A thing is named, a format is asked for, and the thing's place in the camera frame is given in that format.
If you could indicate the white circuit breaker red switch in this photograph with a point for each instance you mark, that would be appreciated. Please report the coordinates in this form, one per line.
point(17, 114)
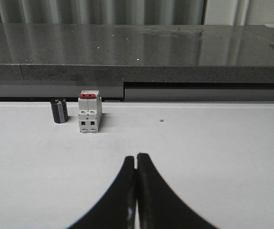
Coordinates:
point(90, 111)

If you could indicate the grey stone counter ledge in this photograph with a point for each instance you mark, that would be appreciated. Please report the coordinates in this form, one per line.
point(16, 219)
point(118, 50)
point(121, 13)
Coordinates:
point(127, 53)

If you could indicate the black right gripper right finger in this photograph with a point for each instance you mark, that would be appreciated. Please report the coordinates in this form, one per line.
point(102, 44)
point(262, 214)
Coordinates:
point(158, 205)

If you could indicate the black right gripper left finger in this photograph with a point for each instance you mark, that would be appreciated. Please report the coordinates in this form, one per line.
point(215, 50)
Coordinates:
point(117, 207)

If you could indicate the black cylindrical capacitor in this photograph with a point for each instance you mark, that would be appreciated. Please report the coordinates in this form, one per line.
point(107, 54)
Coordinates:
point(59, 110)

